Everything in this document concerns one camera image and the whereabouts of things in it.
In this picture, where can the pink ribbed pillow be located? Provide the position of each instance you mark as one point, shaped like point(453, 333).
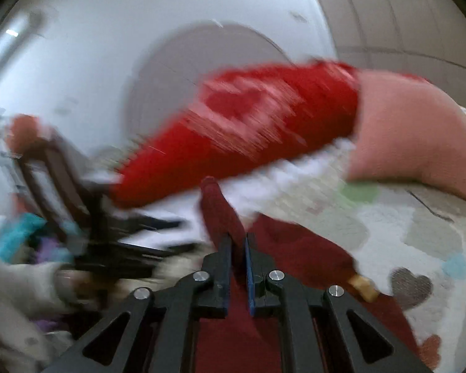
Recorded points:
point(407, 132)

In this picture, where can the white wardrobe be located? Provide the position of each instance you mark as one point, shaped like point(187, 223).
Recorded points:
point(392, 19)

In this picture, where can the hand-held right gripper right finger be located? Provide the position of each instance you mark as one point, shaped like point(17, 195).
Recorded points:
point(250, 279)

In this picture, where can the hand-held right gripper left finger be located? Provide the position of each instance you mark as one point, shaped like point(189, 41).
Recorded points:
point(228, 279)

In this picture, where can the heart print bedspread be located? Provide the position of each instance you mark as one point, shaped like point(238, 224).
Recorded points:
point(419, 241)

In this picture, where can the grey round headboard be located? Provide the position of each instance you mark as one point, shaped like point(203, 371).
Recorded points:
point(171, 70)

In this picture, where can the purple cloth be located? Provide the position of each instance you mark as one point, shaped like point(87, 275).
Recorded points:
point(50, 252)

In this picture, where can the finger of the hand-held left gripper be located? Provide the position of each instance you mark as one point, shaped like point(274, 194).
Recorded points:
point(159, 250)
point(159, 224)

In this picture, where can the teal cloth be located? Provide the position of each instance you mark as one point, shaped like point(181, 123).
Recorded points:
point(15, 237)

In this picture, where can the person's left forearm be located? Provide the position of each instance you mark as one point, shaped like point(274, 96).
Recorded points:
point(19, 287)

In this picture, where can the red patterned quilt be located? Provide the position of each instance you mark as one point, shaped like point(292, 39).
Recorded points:
point(256, 124)

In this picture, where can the dark red garment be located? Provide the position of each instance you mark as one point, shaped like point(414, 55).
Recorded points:
point(295, 256)

